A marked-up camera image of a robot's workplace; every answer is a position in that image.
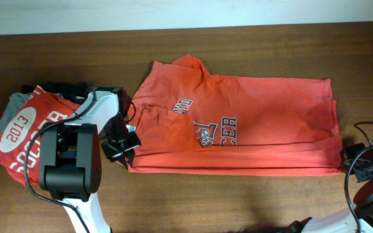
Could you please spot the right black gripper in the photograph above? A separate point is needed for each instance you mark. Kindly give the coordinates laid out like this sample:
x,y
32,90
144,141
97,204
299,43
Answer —
x,y
350,153

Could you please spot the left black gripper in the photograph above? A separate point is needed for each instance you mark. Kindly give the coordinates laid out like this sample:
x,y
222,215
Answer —
x,y
116,154

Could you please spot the orange McKinney Boyd soccer t-shirt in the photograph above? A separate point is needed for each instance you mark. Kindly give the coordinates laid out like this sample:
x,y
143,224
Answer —
x,y
192,121

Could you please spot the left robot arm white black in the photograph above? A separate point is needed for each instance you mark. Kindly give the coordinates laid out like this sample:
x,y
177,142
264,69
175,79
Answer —
x,y
70,166

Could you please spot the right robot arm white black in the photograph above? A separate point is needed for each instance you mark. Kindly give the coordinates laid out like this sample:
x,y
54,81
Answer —
x,y
358,189

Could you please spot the folded navy blue shirt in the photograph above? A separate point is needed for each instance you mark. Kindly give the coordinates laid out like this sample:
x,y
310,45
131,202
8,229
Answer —
x,y
51,92

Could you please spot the folded grey shirt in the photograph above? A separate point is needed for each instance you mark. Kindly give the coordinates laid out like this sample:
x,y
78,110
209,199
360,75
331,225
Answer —
x,y
15,103

